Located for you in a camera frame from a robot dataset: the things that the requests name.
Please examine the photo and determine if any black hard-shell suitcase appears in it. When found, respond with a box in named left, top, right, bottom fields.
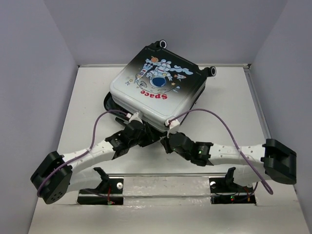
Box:
left=103, top=39, right=217, bottom=132

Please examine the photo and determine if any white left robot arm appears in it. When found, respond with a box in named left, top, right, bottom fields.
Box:
left=30, top=120, right=152, bottom=204

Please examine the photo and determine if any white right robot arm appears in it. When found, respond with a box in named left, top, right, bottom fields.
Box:
left=160, top=132, right=297, bottom=191

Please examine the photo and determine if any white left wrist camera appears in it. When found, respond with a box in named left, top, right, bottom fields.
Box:
left=126, top=112, right=143, bottom=124

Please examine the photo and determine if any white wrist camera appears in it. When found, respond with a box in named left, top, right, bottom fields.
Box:
left=126, top=112, right=143, bottom=124
left=165, top=119, right=180, bottom=136

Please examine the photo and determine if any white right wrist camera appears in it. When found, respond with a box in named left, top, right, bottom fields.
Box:
left=165, top=119, right=180, bottom=136

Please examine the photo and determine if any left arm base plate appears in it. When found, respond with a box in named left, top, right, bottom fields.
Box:
left=77, top=177, right=124, bottom=205

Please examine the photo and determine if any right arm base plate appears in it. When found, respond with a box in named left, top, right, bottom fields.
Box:
left=209, top=177, right=256, bottom=205

